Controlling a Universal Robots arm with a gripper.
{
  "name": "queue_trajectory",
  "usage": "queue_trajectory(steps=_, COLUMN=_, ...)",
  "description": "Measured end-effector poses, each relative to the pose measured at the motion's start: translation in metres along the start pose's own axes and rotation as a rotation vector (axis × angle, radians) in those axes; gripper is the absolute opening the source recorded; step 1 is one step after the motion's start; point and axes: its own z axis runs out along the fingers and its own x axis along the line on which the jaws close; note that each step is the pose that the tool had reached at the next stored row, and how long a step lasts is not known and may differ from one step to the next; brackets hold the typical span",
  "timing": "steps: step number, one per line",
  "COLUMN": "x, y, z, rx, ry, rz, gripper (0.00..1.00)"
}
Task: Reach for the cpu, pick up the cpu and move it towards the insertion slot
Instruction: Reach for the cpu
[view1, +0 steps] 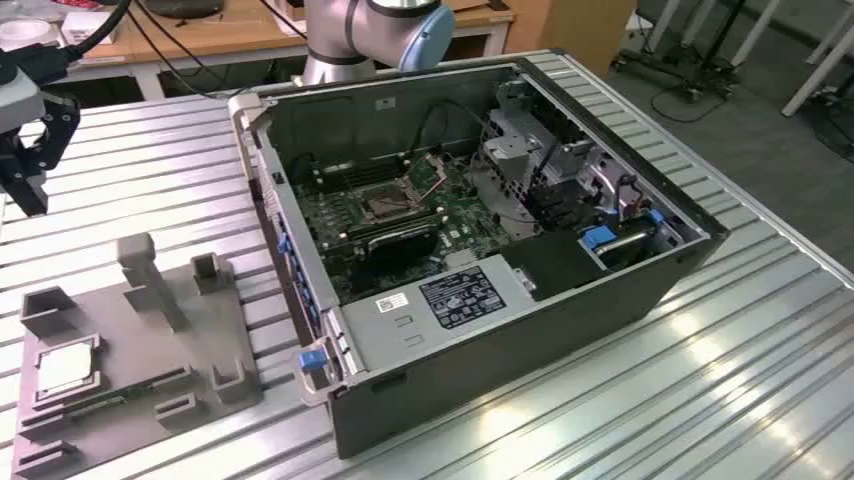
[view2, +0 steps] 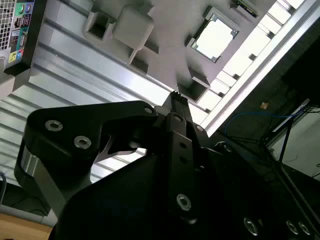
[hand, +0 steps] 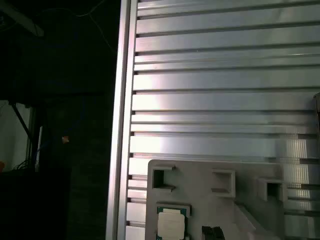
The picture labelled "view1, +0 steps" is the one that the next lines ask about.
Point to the silver CPU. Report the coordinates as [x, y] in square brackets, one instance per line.
[64, 367]

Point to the small blue slot clip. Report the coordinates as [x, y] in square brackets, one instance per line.
[282, 242]

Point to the black RAM slot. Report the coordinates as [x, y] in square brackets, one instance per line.
[394, 223]
[367, 181]
[357, 163]
[387, 229]
[347, 243]
[357, 237]
[363, 175]
[361, 169]

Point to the CPU socket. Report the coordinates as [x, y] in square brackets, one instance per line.
[387, 202]

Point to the white cardboard box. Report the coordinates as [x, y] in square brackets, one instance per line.
[75, 34]

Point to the black round object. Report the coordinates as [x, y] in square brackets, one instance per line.
[183, 6]

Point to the grey parts rack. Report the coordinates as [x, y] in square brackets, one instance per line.
[134, 360]

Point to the wooden desk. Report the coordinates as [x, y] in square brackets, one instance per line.
[254, 35]

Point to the green RAM stick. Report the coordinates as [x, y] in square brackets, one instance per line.
[136, 388]

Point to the thin metal locking lever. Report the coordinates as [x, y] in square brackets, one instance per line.
[350, 183]

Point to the brown cardboard box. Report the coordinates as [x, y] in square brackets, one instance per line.
[294, 4]

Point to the blue case latch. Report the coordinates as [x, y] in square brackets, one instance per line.
[311, 362]

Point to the black graphics card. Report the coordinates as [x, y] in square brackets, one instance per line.
[401, 247]

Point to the grey power supply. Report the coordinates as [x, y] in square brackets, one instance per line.
[387, 345]

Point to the green motherboard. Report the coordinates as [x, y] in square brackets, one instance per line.
[467, 200]

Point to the small silver heatsink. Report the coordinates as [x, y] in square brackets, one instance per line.
[459, 258]

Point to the grey metal disk bay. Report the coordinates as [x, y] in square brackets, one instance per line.
[510, 150]

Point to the black plastic shroud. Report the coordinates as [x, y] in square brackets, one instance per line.
[554, 265]

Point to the black open PC case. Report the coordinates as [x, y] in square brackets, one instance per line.
[507, 375]

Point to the blue disk carrier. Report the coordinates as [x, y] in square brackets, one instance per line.
[595, 239]

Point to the brown wooden cabinet panel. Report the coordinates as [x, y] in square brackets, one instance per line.
[581, 30]

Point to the black wheeled stand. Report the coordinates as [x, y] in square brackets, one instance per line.
[701, 75]

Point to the white desk leg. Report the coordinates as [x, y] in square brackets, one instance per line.
[814, 75]

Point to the black chair base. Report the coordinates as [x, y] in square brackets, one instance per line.
[837, 130]

